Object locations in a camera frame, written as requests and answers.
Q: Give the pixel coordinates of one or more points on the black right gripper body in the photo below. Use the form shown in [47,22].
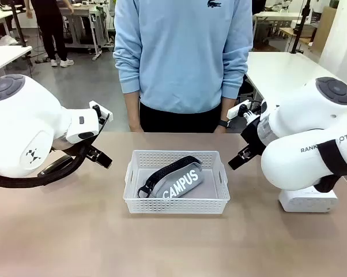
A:
[252,135]

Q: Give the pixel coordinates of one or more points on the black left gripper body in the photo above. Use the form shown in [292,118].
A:
[75,149]

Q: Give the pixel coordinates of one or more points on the grey CAMPUS pencil case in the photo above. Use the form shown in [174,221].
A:
[185,181]

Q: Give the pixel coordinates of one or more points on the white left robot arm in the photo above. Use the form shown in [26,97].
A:
[18,130]

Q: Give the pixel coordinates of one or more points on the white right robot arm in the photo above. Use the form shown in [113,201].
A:
[300,115]

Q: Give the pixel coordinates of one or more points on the person's left forearm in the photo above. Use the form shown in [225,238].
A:
[226,108]

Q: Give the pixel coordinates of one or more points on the person's right forearm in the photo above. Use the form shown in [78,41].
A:
[132,106]

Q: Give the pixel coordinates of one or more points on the white perforated plastic basket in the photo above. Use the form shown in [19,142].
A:
[176,203]

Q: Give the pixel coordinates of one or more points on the person's left hand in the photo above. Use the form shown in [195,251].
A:
[222,130]

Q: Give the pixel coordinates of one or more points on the person's right hand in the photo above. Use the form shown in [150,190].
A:
[135,127]

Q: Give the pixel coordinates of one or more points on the black wrist watch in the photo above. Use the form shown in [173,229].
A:
[224,123]

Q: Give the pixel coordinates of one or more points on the large white table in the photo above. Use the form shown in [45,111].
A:
[283,72]

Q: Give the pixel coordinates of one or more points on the black trousers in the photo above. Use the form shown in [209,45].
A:
[179,121]

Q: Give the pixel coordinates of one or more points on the light blue sweatshirt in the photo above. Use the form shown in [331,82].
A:
[182,57]

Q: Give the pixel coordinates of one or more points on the wooden table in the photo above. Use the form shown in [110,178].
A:
[288,31]

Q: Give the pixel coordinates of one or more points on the white side table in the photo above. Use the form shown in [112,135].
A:
[3,56]

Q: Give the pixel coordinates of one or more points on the black stand pole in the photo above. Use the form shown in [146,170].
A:
[300,26]
[19,23]

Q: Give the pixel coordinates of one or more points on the background person in black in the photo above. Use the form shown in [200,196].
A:
[51,29]

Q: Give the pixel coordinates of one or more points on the white plastic bag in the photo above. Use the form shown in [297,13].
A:
[7,40]

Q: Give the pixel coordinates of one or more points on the background white metal desk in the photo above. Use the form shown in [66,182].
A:
[84,14]

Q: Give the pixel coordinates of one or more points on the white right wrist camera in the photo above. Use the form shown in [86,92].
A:
[234,111]

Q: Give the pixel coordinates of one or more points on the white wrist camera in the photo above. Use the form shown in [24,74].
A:
[234,111]
[104,111]

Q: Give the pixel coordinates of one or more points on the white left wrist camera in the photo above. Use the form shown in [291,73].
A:
[104,111]

